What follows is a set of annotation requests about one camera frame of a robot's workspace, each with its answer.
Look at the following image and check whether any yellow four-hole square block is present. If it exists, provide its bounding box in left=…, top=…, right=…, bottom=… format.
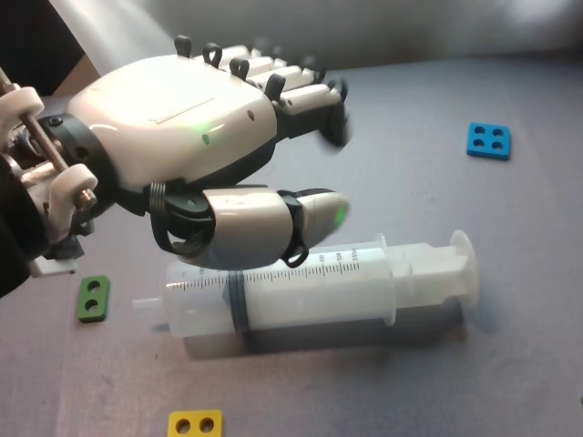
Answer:
left=167, top=409, right=224, bottom=437

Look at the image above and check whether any white backdrop cloth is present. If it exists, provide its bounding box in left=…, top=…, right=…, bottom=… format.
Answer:
left=45, top=0, right=583, bottom=73

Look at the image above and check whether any grey table cloth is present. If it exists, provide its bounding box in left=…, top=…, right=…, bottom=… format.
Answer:
left=0, top=54, right=583, bottom=437

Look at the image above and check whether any large clear plastic syringe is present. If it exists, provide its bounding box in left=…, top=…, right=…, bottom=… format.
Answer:
left=131, top=229, right=482, bottom=363

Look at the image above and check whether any brown cardboard box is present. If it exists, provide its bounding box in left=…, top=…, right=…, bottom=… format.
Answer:
left=50, top=57, right=102, bottom=97

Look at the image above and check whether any blue four-hole square block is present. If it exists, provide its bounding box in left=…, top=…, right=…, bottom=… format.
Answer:
left=465, top=121, right=512, bottom=161

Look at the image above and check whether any green two-hole block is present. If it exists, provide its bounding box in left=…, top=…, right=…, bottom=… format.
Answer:
left=76, top=275, right=111, bottom=324

